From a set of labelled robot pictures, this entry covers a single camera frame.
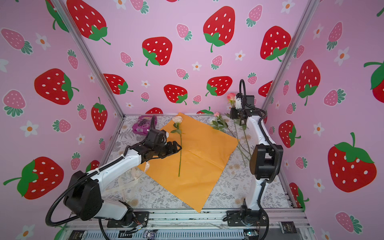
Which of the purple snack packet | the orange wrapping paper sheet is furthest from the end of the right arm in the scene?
the purple snack packet

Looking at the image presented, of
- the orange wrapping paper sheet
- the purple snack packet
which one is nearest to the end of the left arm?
the orange wrapping paper sheet

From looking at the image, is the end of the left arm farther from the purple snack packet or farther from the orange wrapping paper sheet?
the purple snack packet

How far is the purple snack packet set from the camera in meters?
1.06

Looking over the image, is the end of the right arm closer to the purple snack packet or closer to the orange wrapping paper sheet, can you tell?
the orange wrapping paper sheet

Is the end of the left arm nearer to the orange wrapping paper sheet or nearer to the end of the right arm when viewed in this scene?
the orange wrapping paper sheet

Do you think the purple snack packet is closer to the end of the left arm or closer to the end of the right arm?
the end of the left arm
